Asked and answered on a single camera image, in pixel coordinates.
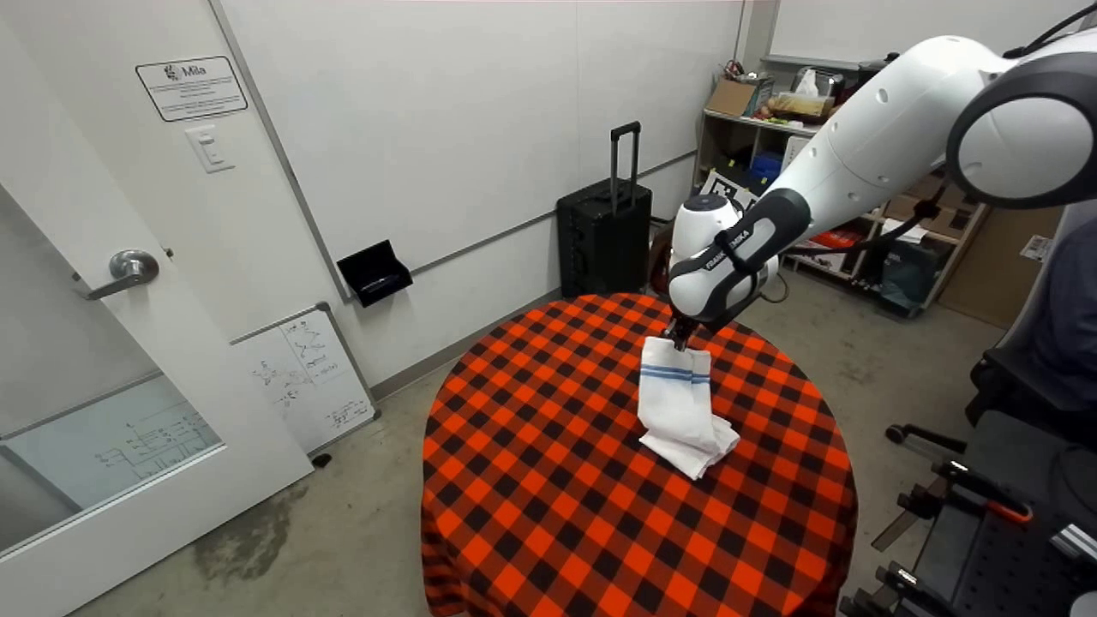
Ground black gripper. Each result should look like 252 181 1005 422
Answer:
663 305 730 348

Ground white towel with blue stripes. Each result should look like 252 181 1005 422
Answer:
634 333 743 484

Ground black rolling suitcase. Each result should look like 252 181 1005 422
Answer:
553 121 654 301

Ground black white fiducial marker board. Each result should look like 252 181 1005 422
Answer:
697 169 759 219

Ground wooden shelf unit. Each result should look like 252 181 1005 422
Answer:
697 48 997 317

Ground orange black plaid tablecloth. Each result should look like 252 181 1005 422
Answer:
418 291 859 617

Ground blue storage bin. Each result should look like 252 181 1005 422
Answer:
874 240 950 315

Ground small cardboard box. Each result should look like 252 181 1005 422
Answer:
706 76 763 121

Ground white plastic bottle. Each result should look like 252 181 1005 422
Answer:
790 65 830 101

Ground large brown cardboard sheet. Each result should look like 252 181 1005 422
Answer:
934 169 1097 337

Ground dark office chair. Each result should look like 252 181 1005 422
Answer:
963 199 1097 451

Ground small whiteboard with scribbles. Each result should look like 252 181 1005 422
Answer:
229 301 381 459

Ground black perforated mounting board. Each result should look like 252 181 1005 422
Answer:
910 406 1097 617

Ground white door with glass window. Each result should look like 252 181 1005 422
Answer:
0 12 317 617

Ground black cable on robot arm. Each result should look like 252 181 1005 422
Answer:
786 0 1097 259

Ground black wall tray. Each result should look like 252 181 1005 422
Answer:
336 237 414 312

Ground large framed wall whiteboard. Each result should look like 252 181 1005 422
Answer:
759 0 1071 76

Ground white light switch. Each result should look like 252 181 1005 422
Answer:
184 128 237 177

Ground white wall sign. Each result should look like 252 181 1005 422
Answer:
129 51 249 128

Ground silver door handle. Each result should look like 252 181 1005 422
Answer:
83 245 163 305

